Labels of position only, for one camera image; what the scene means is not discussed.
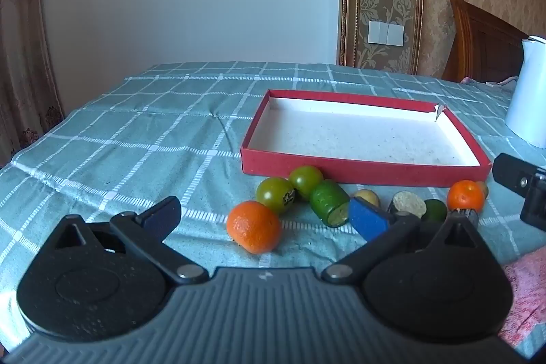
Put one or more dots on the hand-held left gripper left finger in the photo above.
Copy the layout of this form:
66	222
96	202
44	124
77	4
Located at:
164	215

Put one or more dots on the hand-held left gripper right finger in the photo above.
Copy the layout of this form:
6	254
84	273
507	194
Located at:
369	221

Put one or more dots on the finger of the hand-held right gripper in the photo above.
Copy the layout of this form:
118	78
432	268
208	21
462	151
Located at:
509	172

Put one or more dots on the small brown kiwi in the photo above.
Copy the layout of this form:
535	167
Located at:
483	188

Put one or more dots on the dark-skinned pale-faced vegetable piece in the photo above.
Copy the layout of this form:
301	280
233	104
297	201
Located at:
408	204

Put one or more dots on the green cucumber piece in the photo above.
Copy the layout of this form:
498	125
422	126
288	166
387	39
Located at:
326	200

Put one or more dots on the small orange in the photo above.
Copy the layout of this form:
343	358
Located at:
466	195

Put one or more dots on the red cardboard box tray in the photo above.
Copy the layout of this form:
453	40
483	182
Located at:
362	133

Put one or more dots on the large orange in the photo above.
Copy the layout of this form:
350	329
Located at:
254	226

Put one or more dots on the small yellow fruit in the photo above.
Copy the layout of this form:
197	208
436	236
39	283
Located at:
367	197

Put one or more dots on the green lime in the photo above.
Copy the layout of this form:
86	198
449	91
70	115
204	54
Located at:
436	210

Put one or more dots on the white electric kettle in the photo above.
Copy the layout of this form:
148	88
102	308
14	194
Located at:
527	91

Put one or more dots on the pink towel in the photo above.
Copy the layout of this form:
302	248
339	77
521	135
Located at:
527	295

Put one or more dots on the pinkish grey cloth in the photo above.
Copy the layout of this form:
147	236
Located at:
469	81

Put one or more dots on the green tomato with dark sticker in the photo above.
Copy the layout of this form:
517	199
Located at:
273	193

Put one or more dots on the wooden headboard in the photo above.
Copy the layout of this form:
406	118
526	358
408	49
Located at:
477	44

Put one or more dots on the patterned curtain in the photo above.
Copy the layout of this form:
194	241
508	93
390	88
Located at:
23	48

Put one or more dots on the white wall switch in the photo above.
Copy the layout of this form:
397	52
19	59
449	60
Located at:
386	33

